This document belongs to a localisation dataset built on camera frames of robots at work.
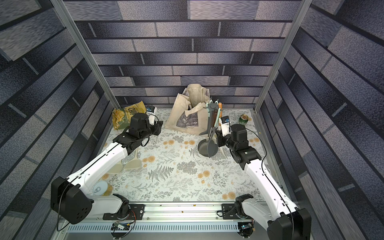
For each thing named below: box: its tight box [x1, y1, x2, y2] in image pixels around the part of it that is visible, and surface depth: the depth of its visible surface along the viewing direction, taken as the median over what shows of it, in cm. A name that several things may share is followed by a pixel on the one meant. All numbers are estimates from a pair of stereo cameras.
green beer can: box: [239, 114, 249, 125], surface depth 102 cm
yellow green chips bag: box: [112, 100, 147, 131], surface depth 106 cm
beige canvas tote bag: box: [165, 83, 210, 135], surface depth 96 cm
